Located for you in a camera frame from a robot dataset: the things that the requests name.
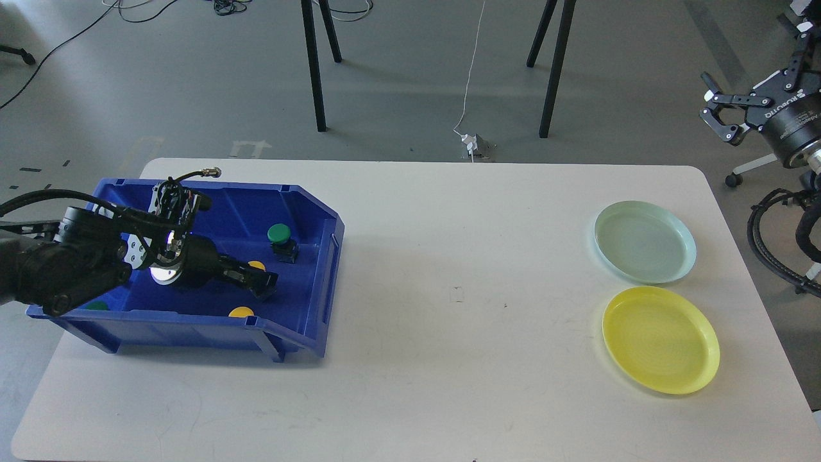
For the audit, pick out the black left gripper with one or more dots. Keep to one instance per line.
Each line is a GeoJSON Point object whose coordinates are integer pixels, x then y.
{"type": "Point", "coordinates": [201, 263]}

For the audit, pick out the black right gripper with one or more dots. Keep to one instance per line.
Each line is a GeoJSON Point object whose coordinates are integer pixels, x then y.
{"type": "Point", "coordinates": [789, 120]}

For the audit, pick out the yellow button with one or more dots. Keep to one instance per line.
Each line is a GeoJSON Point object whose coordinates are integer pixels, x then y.
{"type": "Point", "coordinates": [262, 283]}

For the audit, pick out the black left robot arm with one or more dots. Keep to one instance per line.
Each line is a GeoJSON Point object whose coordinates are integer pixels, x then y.
{"type": "Point", "coordinates": [59, 265]}

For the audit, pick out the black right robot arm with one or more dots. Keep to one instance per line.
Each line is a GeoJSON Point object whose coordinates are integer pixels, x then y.
{"type": "Point", "coordinates": [805, 205]}

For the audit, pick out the yellow button front edge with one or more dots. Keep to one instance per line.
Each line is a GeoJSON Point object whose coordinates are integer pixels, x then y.
{"type": "Point", "coordinates": [241, 312]}

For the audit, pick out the green button back right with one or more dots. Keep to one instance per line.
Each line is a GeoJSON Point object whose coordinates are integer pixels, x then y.
{"type": "Point", "coordinates": [282, 244]}

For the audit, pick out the green button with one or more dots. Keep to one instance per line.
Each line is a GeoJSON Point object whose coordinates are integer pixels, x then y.
{"type": "Point", "coordinates": [96, 306]}
{"type": "Point", "coordinates": [282, 244]}

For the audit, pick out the light green plate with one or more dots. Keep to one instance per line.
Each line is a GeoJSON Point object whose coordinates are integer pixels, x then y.
{"type": "Point", "coordinates": [644, 242]}

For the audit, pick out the green button front left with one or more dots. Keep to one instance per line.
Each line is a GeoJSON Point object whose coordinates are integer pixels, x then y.
{"type": "Point", "coordinates": [96, 306]}

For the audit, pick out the yellow plate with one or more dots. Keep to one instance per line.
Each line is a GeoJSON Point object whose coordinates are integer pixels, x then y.
{"type": "Point", "coordinates": [661, 340]}

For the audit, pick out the blue plastic bin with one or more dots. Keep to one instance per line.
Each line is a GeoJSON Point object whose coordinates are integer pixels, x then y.
{"type": "Point", "coordinates": [296, 315]}

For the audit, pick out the black right tripod legs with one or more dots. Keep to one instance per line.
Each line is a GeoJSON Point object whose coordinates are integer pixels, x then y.
{"type": "Point", "coordinates": [558, 57]}

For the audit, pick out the black tripod legs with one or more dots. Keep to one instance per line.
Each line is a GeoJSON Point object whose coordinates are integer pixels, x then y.
{"type": "Point", "coordinates": [558, 57]}
{"type": "Point", "coordinates": [312, 52]}

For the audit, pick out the floor power socket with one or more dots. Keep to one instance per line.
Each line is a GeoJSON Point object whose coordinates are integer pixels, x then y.
{"type": "Point", "coordinates": [476, 148]}

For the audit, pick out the black left tripod legs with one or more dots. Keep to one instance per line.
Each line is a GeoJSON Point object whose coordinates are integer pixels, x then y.
{"type": "Point", "coordinates": [312, 52]}

